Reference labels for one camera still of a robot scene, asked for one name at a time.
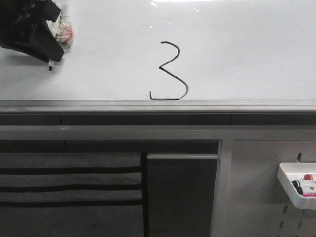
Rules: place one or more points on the black capped marker pink label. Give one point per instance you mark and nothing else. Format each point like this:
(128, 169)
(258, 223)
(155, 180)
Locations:
(306, 191)

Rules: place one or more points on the black capped marker upper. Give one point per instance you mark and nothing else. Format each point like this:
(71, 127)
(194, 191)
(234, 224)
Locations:
(304, 183)

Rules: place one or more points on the white whiteboard with metal frame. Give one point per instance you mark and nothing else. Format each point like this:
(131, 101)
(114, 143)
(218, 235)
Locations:
(171, 56)

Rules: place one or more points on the dark grey panel with rail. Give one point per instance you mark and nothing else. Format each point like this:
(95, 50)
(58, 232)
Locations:
(181, 195)

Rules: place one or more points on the white plastic marker tray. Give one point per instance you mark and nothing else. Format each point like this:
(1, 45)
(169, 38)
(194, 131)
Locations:
(289, 171)

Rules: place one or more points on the grey fabric pocket organizer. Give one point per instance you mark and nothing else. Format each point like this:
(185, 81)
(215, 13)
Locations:
(72, 195)

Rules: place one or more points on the taped black whiteboard marker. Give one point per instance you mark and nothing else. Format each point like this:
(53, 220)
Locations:
(62, 28)

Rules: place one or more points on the white pegboard panel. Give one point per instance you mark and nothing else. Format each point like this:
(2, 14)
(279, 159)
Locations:
(250, 200)

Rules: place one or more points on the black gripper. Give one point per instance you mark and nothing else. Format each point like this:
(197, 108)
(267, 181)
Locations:
(23, 28)

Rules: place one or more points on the red capped marker in tray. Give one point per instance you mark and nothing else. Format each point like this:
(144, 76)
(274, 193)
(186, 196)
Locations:
(308, 177)

